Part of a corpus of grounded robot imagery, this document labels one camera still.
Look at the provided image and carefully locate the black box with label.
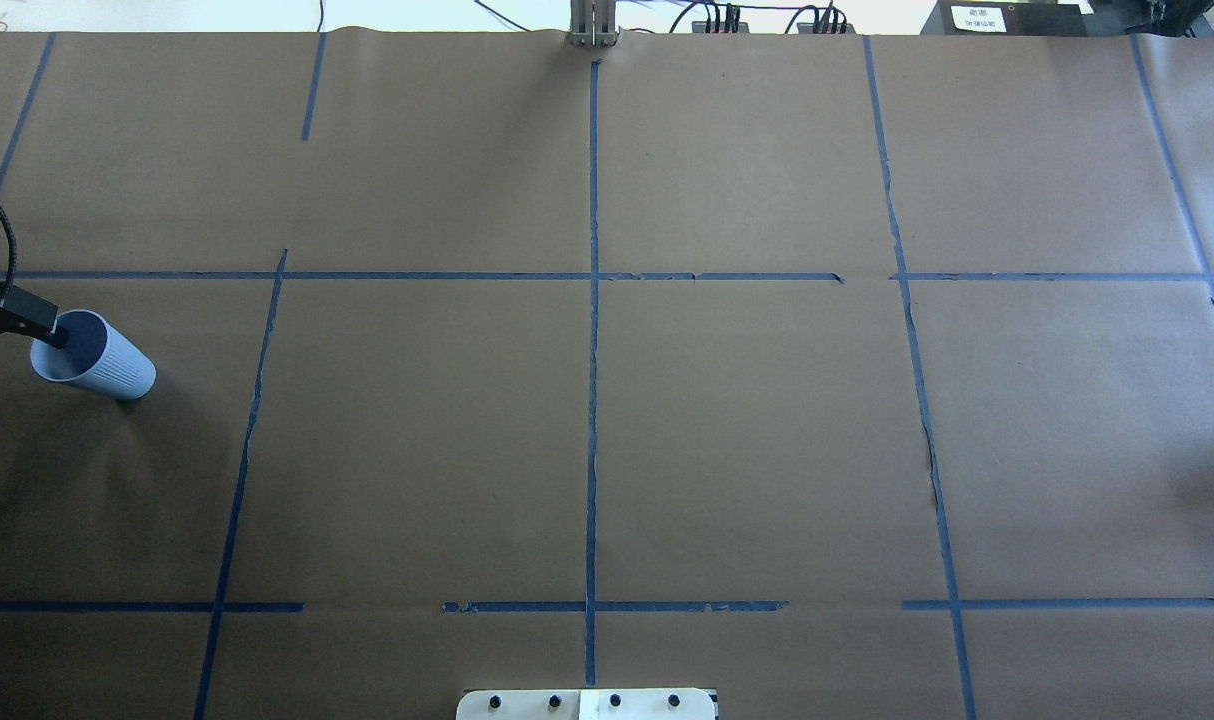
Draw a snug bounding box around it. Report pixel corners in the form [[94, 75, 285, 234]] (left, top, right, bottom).
[[919, 1, 1097, 36]]

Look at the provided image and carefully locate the aluminium frame post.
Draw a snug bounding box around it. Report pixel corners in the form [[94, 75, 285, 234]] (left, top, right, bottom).
[[569, 0, 620, 47]]

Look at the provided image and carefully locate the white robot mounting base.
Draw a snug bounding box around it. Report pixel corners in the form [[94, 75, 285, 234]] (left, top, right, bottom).
[[455, 687, 720, 719]]

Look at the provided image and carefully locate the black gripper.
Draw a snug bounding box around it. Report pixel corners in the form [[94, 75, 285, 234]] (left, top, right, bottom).
[[0, 283, 69, 350]]

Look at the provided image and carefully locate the blue ribbed plastic cup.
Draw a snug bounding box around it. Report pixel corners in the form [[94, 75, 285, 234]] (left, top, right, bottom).
[[28, 308, 157, 402]]

